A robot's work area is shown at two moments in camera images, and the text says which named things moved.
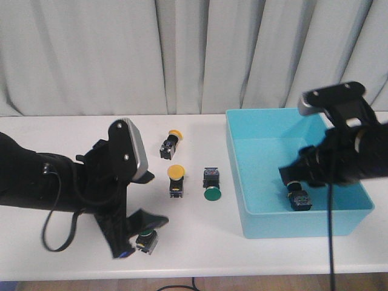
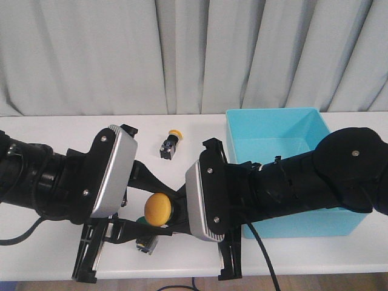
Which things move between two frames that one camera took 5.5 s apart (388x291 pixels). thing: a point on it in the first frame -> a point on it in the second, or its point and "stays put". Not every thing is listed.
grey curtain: (79, 57) stays put
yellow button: (176, 173) -> (157, 209)
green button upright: (147, 240) stays put
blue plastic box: (262, 141) stays put
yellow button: (168, 148) stays put
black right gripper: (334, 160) -> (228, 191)
